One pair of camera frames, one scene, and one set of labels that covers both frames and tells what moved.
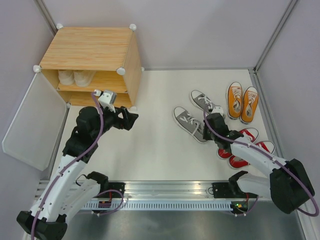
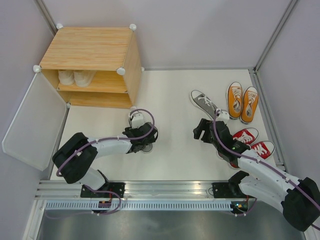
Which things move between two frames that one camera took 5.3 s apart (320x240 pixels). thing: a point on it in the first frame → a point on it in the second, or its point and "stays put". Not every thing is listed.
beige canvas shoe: x=66 y=77 stays put
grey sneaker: x=189 y=123 → x=148 y=148
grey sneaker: x=202 y=100 stays put
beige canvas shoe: x=84 y=78 stays put
